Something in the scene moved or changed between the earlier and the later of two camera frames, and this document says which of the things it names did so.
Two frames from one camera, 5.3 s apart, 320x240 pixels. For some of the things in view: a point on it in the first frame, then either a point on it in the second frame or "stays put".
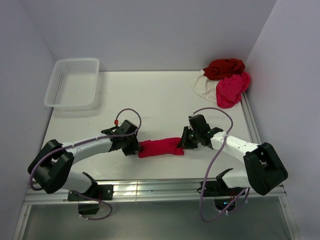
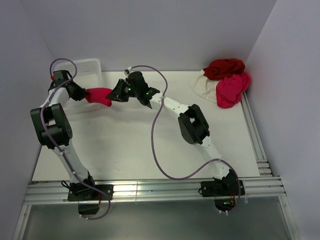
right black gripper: (186, 130) -> (117, 94)
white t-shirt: (205, 88) stays put
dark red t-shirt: (220, 68) stays put
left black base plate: (102, 192) stays put
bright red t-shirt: (167, 146) -> (98, 95)
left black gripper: (135, 146) -> (81, 93)
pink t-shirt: (229, 90) stays put
